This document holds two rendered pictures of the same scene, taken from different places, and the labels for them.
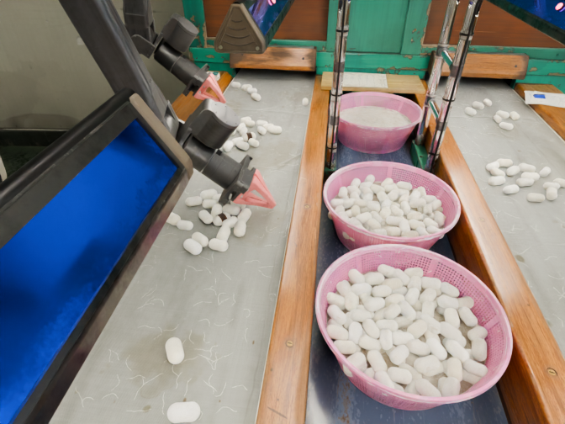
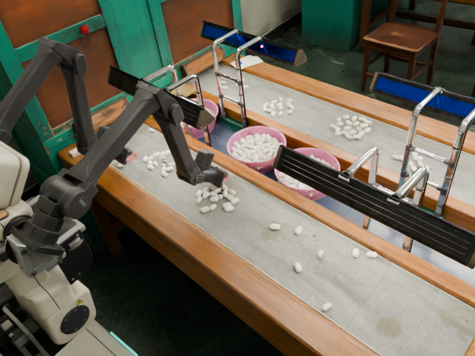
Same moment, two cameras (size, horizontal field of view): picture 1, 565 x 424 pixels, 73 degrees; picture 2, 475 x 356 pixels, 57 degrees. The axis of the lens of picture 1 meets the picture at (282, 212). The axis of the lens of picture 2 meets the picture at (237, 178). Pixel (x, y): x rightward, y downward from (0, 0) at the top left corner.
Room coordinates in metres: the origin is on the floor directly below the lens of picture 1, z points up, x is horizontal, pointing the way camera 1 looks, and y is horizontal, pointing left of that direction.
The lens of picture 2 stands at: (-0.34, 1.00, 1.94)
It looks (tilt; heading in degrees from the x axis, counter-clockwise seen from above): 41 degrees down; 312
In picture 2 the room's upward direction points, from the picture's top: 8 degrees counter-clockwise
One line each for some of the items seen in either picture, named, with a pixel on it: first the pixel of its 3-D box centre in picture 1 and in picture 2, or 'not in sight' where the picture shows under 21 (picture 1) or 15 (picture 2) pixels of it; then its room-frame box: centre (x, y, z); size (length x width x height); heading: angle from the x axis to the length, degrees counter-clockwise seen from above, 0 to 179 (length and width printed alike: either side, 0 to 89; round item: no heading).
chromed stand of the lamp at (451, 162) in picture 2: not in sight; (437, 157); (-0.10, -0.33, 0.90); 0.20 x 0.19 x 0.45; 173
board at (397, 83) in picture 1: (371, 82); (165, 99); (1.28, -0.30, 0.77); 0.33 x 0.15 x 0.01; 83
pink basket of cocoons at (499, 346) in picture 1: (403, 327); (307, 176); (0.35, -0.18, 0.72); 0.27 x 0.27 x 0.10
